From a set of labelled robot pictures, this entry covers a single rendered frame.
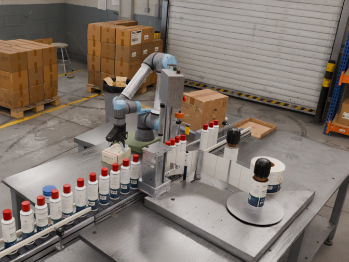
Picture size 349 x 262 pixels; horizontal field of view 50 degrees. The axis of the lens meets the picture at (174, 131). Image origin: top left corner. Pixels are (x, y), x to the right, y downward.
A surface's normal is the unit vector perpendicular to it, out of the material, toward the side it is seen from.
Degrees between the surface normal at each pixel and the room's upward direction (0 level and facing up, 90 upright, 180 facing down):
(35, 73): 88
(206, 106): 90
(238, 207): 0
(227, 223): 0
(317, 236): 1
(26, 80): 90
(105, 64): 90
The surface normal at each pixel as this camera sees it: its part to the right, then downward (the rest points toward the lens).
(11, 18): 0.87, 0.26
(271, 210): 0.08, -0.92
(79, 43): -0.49, 0.30
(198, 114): -0.74, 0.20
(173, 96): 0.28, 0.40
